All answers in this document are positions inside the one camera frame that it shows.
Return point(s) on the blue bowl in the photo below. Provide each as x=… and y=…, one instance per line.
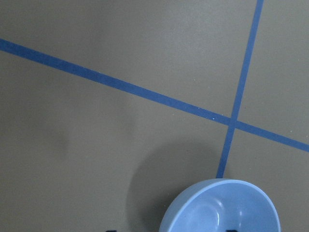
x=217, y=205

